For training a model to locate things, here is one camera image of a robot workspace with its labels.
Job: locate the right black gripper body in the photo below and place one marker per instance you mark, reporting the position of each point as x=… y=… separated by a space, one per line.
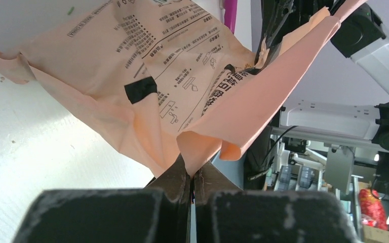
x=284 y=23

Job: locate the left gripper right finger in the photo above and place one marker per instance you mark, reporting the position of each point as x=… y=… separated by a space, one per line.
x=225 y=213

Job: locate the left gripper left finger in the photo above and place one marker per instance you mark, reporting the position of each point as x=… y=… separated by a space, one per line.
x=159 y=212

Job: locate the magenta plastic scoop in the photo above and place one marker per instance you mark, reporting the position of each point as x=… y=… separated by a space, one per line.
x=230 y=13

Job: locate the cat litter bag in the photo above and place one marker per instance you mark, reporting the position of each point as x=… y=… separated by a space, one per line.
x=161 y=79

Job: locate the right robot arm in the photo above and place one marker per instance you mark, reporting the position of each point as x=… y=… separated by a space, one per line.
x=364 y=40

